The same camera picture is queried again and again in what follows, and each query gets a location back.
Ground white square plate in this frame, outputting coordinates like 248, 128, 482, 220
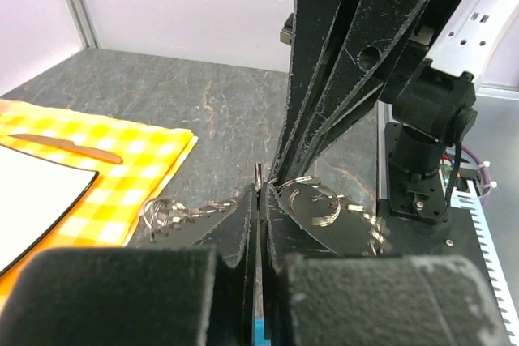
1, 145, 99, 274

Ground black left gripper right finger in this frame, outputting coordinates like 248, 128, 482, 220
259, 184, 338, 345

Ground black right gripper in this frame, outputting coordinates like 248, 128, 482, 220
279, 0, 519, 185

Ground orange white checkered cloth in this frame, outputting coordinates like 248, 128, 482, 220
1, 100, 198, 301

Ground light blue cable duct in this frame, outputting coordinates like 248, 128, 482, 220
451, 182, 518, 345

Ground right aluminium frame post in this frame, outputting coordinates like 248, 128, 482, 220
66, 0, 101, 49

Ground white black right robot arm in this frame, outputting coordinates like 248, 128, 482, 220
271, 0, 518, 224

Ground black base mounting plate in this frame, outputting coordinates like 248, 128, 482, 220
375, 118, 512, 346

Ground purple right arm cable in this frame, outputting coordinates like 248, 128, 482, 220
461, 145, 498, 201

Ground gold knife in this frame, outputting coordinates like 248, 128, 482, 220
10, 134, 123, 164

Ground metal key organizer blue handle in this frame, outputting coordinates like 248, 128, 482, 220
140, 176, 396, 345

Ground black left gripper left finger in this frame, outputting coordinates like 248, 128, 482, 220
194, 184, 258, 345

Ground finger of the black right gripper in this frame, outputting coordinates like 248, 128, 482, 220
271, 0, 359, 182

